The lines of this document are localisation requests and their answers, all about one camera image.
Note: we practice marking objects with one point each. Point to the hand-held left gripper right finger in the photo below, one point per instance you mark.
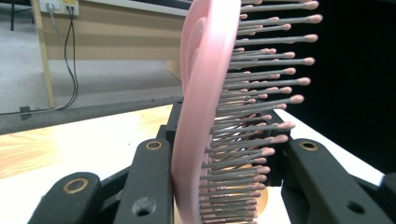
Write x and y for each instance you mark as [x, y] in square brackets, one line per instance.
[317, 183]

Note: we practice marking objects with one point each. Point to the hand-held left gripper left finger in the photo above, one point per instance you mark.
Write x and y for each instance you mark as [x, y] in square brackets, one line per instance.
[146, 180]

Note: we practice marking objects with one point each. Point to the pink hairbrush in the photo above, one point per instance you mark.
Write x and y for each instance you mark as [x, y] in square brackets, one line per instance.
[199, 93]

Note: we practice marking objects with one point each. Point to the white table sheet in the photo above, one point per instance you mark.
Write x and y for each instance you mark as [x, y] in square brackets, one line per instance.
[31, 199]

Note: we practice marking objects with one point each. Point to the light wooden desk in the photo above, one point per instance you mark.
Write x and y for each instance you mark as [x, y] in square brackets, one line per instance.
[124, 34]

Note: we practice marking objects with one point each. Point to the white wall socket box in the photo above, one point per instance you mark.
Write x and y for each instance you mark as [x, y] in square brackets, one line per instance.
[59, 6]

